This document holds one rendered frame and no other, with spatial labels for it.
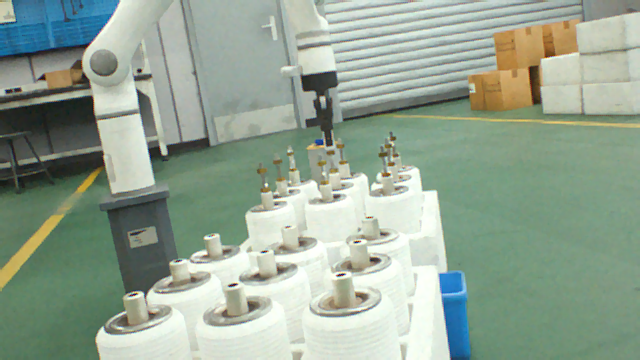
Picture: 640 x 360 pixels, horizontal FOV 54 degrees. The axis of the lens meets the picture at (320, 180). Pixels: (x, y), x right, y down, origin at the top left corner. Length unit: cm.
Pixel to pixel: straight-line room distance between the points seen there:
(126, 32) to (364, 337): 95
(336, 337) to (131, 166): 88
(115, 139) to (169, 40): 502
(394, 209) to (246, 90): 535
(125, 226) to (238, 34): 515
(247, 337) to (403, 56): 625
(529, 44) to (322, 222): 412
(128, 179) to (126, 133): 10
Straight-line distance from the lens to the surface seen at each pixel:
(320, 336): 63
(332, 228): 116
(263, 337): 66
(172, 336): 71
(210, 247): 93
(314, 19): 127
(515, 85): 508
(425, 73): 691
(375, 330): 63
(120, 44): 139
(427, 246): 112
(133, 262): 142
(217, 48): 642
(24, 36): 637
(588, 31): 402
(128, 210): 140
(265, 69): 646
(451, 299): 101
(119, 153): 141
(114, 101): 142
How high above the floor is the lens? 48
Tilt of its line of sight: 9 degrees down
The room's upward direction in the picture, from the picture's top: 10 degrees counter-clockwise
